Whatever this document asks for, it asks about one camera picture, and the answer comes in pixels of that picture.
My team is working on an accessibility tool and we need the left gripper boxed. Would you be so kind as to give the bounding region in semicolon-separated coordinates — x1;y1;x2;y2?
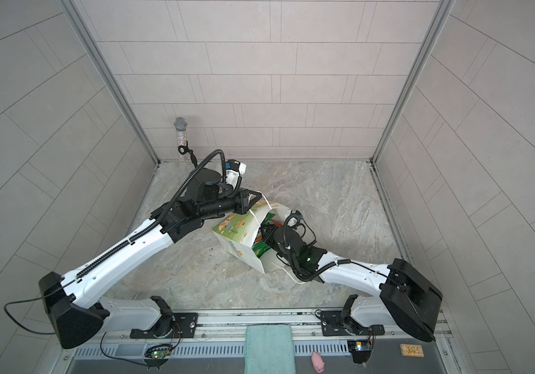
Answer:
196;186;263;220

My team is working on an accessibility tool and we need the white paper bag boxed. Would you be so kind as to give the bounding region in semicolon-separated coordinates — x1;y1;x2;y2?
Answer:
212;199;292;274

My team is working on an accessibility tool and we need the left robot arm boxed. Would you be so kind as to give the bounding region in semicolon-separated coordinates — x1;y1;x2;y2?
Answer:
38;189;262;349

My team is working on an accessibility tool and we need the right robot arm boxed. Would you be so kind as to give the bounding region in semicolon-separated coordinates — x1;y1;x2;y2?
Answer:
260;224;443;342

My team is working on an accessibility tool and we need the glitter bottle grey cap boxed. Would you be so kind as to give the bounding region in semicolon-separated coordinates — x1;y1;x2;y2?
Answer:
173;117;190;162

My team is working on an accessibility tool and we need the teal cloth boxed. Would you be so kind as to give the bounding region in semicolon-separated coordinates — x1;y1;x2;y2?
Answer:
244;324;296;374

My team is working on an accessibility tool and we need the pink pig toy front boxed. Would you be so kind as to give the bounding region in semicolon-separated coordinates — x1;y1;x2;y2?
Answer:
311;352;325;374

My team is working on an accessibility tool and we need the right circuit board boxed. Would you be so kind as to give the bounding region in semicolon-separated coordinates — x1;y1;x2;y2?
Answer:
347;340;374;365

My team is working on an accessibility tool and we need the circuit board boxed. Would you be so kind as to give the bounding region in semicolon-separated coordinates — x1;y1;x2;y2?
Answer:
144;344;173;370
347;340;374;365

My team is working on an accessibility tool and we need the left circuit board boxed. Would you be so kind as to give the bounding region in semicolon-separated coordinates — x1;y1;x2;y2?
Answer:
144;344;173;370

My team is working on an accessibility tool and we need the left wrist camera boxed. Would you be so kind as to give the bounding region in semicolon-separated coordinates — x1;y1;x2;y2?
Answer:
225;159;247;188

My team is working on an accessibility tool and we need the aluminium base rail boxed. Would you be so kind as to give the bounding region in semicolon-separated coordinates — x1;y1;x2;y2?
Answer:
54;298;443;348

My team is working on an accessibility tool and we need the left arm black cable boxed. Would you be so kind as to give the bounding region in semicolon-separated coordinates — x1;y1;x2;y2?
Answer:
3;280;77;336

